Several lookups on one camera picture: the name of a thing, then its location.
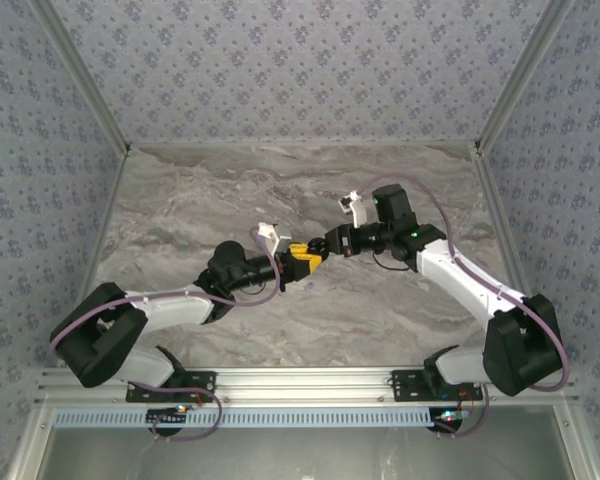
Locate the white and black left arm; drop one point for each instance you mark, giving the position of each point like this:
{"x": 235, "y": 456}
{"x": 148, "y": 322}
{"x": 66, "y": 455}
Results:
{"x": 170, "y": 305}

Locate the small circuit board with LED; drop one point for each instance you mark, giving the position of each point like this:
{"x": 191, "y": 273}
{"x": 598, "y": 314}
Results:
{"x": 450, "y": 416}
{"x": 167, "y": 416}

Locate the grey metal base panel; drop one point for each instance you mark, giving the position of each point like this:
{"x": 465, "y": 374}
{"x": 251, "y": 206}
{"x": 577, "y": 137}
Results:
{"x": 305, "y": 455}

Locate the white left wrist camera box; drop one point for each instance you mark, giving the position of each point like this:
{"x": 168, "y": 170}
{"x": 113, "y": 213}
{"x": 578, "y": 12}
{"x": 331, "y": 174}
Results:
{"x": 267, "y": 232}

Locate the thin aluminium frame rail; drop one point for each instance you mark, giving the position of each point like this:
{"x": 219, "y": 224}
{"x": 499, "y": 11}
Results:
{"x": 300, "y": 144}

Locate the aluminium frame side rail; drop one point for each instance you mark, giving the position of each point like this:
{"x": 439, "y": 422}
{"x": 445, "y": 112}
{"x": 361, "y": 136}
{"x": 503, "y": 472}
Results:
{"x": 102, "y": 235}
{"x": 505, "y": 235}

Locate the wide aluminium frame rail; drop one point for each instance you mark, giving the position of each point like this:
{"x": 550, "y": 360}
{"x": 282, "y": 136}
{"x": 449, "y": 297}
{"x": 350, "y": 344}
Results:
{"x": 305, "y": 385}

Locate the aluminium frame corner post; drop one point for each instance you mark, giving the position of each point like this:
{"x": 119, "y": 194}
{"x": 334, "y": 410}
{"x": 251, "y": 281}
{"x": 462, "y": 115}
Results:
{"x": 88, "y": 80}
{"x": 525, "y": 75}

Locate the aluminium frame lower rail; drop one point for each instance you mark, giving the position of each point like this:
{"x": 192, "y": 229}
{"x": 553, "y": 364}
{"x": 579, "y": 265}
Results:
{"x": 30, "y": 445}
{"x": 575, "y": 445}

